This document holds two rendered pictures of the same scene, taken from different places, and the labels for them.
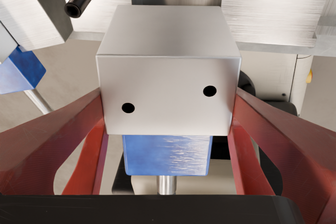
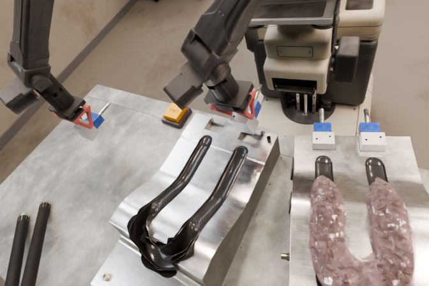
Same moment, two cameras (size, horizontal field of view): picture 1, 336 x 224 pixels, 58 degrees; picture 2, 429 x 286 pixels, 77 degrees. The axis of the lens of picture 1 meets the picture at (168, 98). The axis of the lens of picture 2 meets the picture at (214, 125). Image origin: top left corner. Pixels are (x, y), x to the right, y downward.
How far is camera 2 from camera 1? 0.56 m
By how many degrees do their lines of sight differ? 38
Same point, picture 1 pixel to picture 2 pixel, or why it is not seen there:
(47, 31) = (297, 139)
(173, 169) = not seen: hidden behind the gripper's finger
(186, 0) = (251, 137)
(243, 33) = not seen: hidden behind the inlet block
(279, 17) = (230, 127)
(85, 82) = not seen: outside the picture
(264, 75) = (274, 112)
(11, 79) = (320, 126)
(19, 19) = (304, 144)
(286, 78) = (263, 109)
